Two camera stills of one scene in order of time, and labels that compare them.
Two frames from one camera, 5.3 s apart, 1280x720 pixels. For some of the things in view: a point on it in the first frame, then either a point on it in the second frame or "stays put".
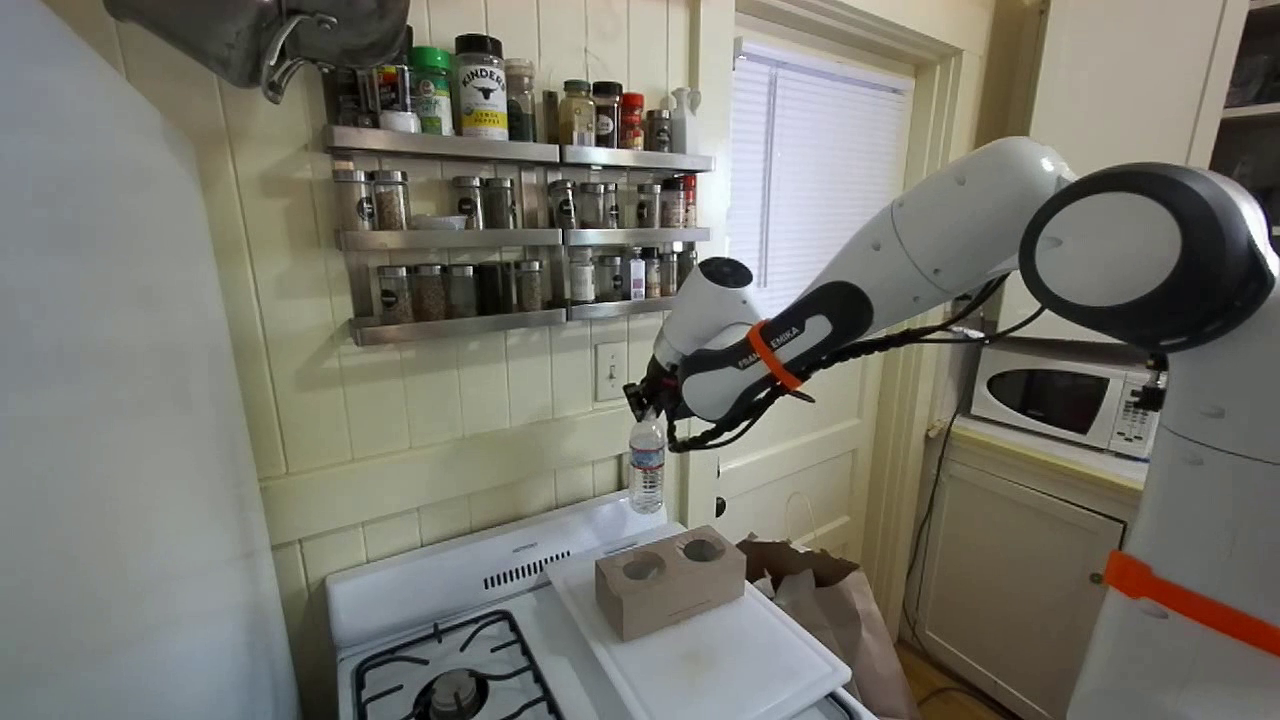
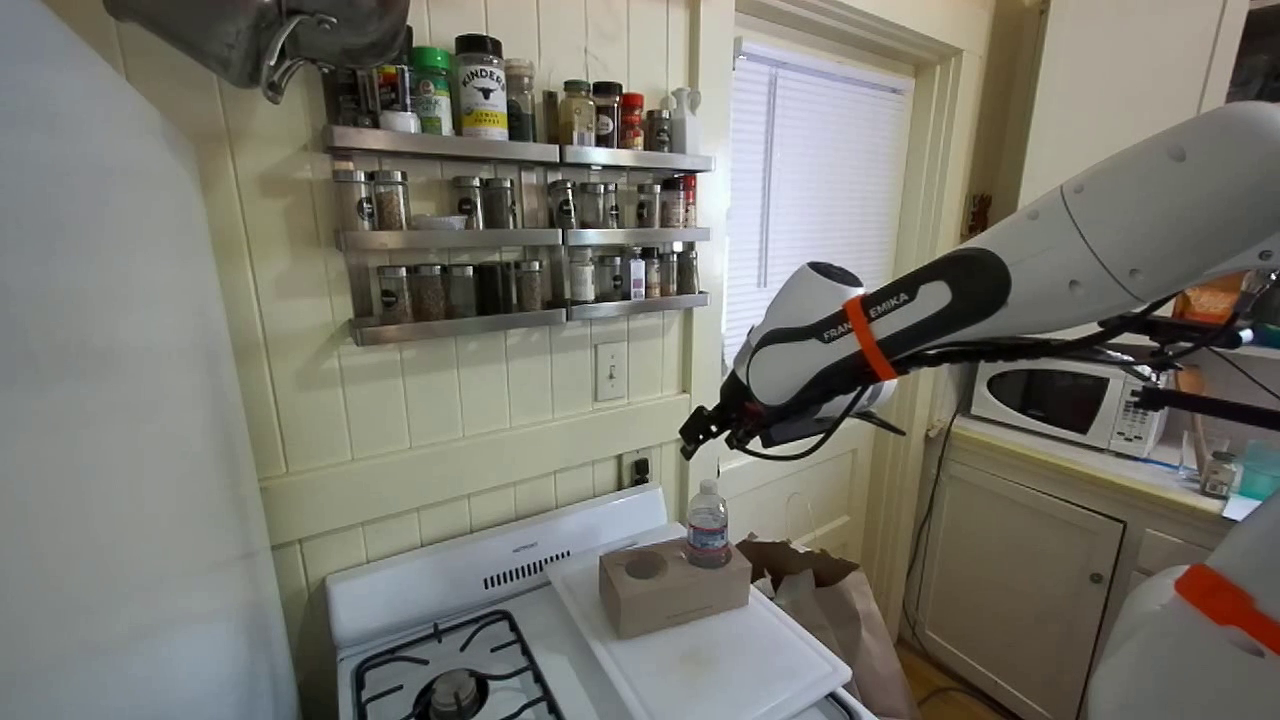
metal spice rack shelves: (481, 231) stays put
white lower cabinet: (1009, 563) stays put
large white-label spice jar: (481, 89) stays put
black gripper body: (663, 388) -> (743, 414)
